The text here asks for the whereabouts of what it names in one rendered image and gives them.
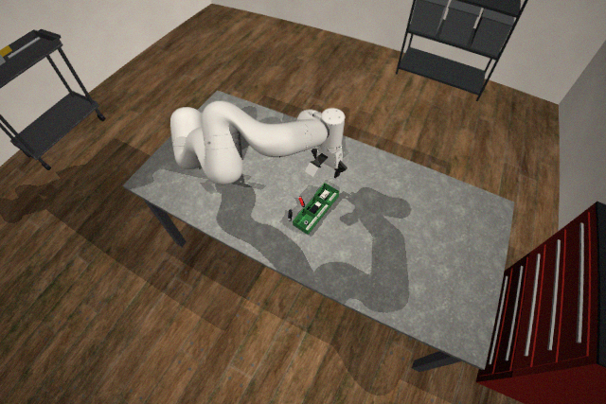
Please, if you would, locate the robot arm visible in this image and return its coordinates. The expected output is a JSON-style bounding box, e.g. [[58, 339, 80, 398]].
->
[[170, 101, 345, 184]]

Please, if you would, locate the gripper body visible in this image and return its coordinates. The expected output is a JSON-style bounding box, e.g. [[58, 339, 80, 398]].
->
[[316, 145, 343, 169]]

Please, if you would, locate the green rack of bins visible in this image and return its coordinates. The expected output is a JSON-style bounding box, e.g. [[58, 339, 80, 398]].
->
[[293, 183, 339, 235]]

